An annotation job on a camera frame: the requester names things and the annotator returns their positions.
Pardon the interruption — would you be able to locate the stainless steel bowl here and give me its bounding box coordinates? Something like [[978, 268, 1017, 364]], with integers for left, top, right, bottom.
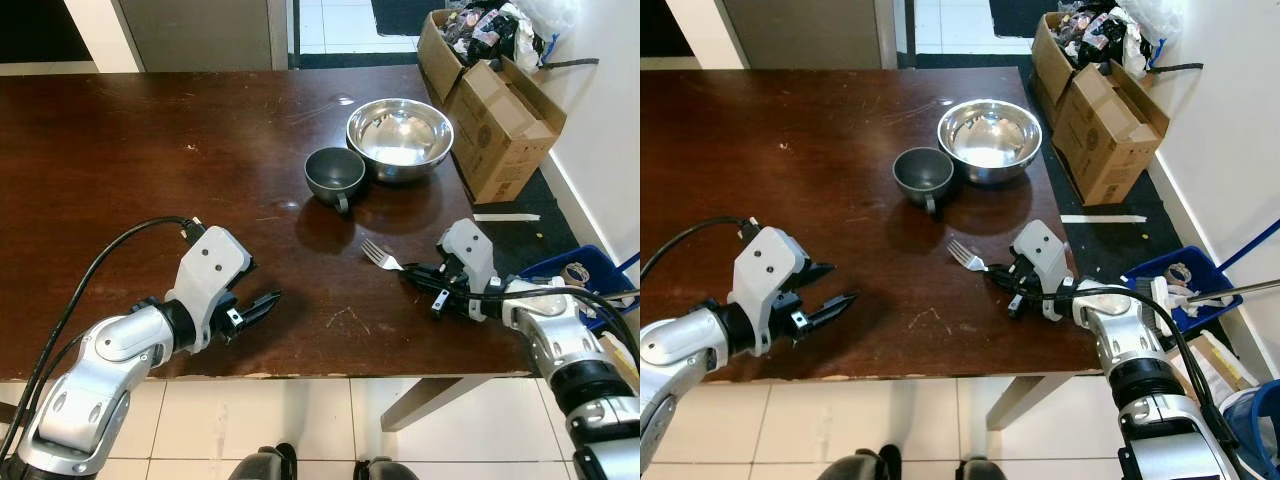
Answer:
[[937, 99, 1044, 187], [346, 98, 455, 185]]

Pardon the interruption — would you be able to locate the black doorway mat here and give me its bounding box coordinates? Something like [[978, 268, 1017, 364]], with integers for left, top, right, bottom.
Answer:
[[988, 0, 1053, 39], [370, 0, 447, 38]]

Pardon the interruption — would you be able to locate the black robot right foot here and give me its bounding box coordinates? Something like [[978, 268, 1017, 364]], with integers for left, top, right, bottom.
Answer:
[[355, 457, 421, 480], [955, 457, 1021, 480]]

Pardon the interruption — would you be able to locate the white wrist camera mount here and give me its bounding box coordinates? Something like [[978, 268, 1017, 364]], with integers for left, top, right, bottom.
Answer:
[[728, 227, 814, 357], [1012, 220, 1074, 322], [165, 226, 255, 353], [438, 219, 499, 322]]

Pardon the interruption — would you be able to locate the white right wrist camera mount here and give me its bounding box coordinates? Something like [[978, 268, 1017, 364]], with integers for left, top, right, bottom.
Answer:
[[438, 219, 499, 322], [1012, 220, 1074, 322]]

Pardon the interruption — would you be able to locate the blue plastic bucket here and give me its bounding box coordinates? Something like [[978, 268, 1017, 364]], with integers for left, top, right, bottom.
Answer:
[[1224, 380, 1280, 480]]

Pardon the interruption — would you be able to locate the black robot foot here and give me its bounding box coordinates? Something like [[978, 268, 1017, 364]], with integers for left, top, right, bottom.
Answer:
[[355, 457, 421, 480], [228, 443, 298, 480], [815, 445, 904, 480], [955, 457, 1021, 480]]

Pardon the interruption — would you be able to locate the white plastic bag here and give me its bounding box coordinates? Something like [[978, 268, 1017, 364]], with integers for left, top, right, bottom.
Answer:
[[498, 0, 583, 56], [1118, 0, 1186, 76]]

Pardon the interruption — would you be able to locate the dark grey cup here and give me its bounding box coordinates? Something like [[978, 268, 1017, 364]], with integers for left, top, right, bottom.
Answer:
[[304, 147, 368, 216], [892, 147, 957, 219]]

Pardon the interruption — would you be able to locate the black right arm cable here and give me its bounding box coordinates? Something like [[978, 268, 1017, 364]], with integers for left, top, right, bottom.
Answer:
[[432, 284, 641, 346], [1008, 284, 1241, 453]]

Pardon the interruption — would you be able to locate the blue plastic dustpan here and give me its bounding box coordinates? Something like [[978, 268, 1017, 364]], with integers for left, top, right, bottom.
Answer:
[[1122, 246, 1251, 336], [517, 245, 641, 333]]

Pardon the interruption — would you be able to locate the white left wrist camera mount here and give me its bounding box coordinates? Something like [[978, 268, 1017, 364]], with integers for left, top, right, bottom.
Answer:
[[165, 226, 255, 353], [728, 227, 814, 357]]

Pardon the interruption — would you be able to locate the black plastic rubbish bag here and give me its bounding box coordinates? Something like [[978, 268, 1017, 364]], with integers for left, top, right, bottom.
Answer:
[[442, 4, 546, 69], [1055, 5, 1141, 69]]

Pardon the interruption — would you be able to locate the silver metal fork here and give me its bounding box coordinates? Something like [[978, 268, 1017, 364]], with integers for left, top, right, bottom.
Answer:
[[361, 238, 406, 273], [947, 239, 990, 273]]

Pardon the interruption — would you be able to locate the brown cardboard box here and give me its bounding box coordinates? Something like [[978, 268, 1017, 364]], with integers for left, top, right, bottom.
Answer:
[[1030, 12, 1171, 207], [417, 10, 568, 205]]

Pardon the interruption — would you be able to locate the black robot left foot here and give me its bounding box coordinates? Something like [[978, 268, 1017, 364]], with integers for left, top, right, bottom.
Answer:
[[815, 445, 904, 480], [228, 443, 298, 480]]

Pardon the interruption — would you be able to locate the grey door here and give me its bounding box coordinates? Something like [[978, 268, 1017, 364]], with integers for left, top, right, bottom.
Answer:
[[112, 0, 291, 72], [720, 0, 898, 71]]

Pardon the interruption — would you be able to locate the metal rod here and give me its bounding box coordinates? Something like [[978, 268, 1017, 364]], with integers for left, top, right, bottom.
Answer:
[[1185, 279, 1280, 303]]

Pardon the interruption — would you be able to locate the wooden table leg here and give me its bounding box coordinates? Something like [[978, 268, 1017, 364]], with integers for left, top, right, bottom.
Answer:
[[380, 376, 493, 433], [985, 375, 1101, 432]]

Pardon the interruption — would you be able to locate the dark floor mat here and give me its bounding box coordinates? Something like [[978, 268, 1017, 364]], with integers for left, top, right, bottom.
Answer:
[[1018, 66, 1217, 291], [425, 62, 601, 291]]

